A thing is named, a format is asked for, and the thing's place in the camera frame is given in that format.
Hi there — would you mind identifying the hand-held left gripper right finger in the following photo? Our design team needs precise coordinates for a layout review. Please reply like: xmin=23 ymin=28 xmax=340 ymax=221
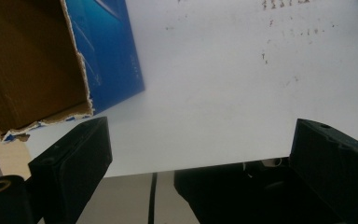
xmin=288 ymin=118 xmax=358 ymax=224

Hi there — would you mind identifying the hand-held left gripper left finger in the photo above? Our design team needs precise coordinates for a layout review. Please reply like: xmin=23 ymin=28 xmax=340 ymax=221
xmin=27 ymin=116 xmax=113 ymax=224

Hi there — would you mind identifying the blue cardboard box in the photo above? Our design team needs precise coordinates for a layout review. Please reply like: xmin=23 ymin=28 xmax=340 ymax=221
xmin=0 ymin=0 xmax=146 ymax=144

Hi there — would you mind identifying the black strip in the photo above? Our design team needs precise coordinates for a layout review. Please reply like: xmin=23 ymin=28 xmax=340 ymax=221
xmin=147 ymin=172 xmax=158 ymax=224

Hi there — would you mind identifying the dark bulky object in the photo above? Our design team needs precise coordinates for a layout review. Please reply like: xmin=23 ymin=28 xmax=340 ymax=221
xmin=173 ymin=157 xmax=346 ymax=224

